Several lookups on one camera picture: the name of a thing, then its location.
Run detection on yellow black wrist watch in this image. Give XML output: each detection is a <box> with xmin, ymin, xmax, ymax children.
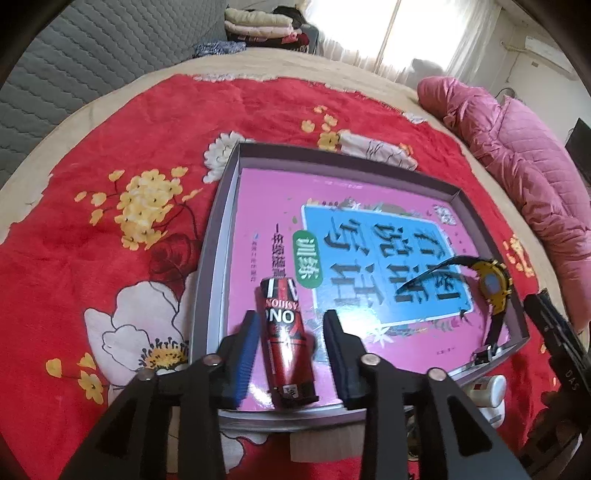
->
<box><xmin>436</xmin><ymin>255</ymin><xmax>514</xmax><ymax>365</ymax></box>

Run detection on red floral blanket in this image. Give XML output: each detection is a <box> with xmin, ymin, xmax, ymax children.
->
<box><xmin>0</xmin><ymin>74</ymin><xmax>573</xmax><ymax>480</ymax></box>

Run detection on pink quilted duvet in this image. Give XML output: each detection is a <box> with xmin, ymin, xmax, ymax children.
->
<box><xmin>417</xmin><ymin>76</ymin><xmax>591</xmax><ymax>333</ymax></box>

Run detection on blue patterned cloth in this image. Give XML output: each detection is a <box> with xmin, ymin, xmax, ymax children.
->
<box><xmin>193</xmin><ymin>41</ymin><xmax>247</xmax><ymax>58</ymax></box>

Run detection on dark television screen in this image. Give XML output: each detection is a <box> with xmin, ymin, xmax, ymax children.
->
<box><xmin>566</xmin><ymin>117</ymin><xmax>591</xmax><ymax>185</ymax></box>

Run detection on grey quilted headboard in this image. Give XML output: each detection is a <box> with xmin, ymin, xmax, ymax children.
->
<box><xmin>0</xmin><ymin>0</ymin><xmax>232</xmax><ymax>185</ymax></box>

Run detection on pink blue book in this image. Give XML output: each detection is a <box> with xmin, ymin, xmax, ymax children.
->
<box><xmin>224</xmin><ymin>167</ymin><xmax>518</xmax><ymax>414</ymax></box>

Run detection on white window curtain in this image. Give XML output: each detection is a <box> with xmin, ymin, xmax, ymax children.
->
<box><xmin>307</xmin><ymin>0</ymin><xmax>504</xmax><ymax>86</ymax></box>

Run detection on grey cardboard box tray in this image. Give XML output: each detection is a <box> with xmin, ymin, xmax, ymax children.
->
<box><xmin>187</xmin><ymin>141</ymin><xmax>532</xmax><ymax>432</ymax></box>

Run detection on small white bottle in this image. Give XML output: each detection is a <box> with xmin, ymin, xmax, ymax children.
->
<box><xmin>466</xmin><ymin>375</ymin><xmax>507</xmax><ymax>430</ymax></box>

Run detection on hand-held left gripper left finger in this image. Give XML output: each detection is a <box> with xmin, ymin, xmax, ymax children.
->
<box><xmin>58</xmin><ymin>310</ymin><xmax>262</xmax><ymax>480</ymax></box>

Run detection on beige bed sheet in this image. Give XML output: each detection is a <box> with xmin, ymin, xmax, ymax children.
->
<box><xmin>0</xmin><ymin>46</ymin><xmax>591</xmax><ymax>352</ymax></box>

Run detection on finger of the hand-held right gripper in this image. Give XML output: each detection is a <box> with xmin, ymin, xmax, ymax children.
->
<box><xmin>523</xmin><ymin>288</ymin><xmax>591</xmax><ymax>393</ymax></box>

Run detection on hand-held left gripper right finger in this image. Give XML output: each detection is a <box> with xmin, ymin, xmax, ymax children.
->
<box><xmin>322</xmin><ymin>310</ymin><xmax>532</xmax><ymax>480</ymax></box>

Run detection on red black can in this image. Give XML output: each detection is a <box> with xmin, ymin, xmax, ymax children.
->
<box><xmin>256</xmin><ymin>275</ymin><xmax>320</xmax><ymax>409</ymax></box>

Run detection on pile of folded clothes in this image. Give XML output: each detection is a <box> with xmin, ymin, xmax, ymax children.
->
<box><xmin>225</xmin><ymin>6</ymin><xmax>319</xmax><ymax>56</ymax></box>

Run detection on white air conditioner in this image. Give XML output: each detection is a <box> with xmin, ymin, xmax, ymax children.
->
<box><xmin>524</xmin><ymin>38</ymin><xmax>573</xmax><ymax>75</ymax></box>

